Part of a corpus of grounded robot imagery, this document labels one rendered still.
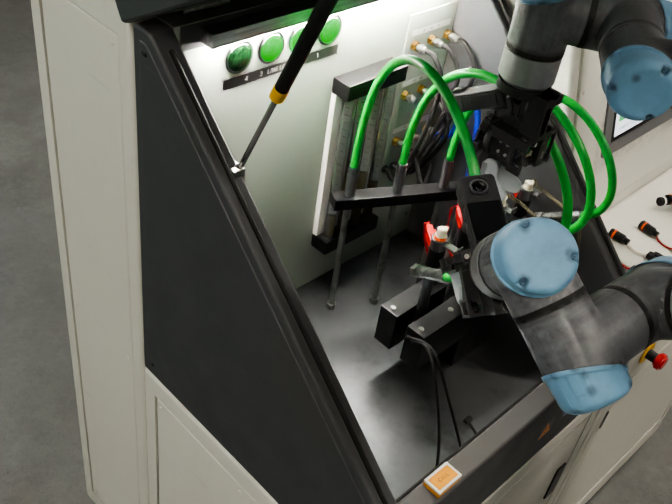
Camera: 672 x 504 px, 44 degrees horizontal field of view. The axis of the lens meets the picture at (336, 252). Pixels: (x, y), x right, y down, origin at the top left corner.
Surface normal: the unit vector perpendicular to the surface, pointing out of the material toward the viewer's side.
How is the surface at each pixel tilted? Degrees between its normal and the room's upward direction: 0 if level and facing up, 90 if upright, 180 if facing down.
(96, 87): 90
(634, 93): 90
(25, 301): 0
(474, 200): 19
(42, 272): 0
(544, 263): 45
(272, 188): 90
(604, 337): 36
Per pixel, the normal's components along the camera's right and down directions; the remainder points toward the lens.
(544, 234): 0.04, -0.08
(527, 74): -0.29, 0.58
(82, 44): -0.71, 0.37
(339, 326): 0.12, -0.77
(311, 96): 0.69, 0.53
